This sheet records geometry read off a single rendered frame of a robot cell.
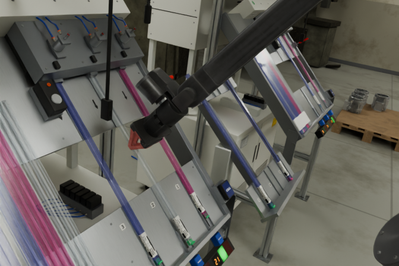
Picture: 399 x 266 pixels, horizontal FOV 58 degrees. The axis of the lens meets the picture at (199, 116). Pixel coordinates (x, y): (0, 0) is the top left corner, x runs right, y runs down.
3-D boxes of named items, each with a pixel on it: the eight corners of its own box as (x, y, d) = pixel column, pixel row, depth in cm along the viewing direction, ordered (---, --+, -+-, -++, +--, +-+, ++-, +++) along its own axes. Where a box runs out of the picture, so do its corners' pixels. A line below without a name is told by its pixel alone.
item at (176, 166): (206, 217, 103) (209, 215, 102) (203, 219, 101) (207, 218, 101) (118, 65, 105) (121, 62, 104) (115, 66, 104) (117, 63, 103)
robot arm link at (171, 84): (198, 98, 75) (209, 87, 83) (161, 56, 75) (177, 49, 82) (161, 129, 81) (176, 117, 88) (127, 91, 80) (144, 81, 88)
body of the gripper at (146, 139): (127, 126, 85) (145, 110, 81) (154, 114, 94) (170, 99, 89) (142, 149, 85) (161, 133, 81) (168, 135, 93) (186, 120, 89)
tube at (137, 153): (191, 243, 93) (194, 241, 92) (188, 246, 92) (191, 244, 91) (92, 76, 95) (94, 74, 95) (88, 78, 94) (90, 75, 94)
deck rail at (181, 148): (217, 219, 113) (231, 214, 109) (213, 222, 111) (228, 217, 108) (105, 26, 116) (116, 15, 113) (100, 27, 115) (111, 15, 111)
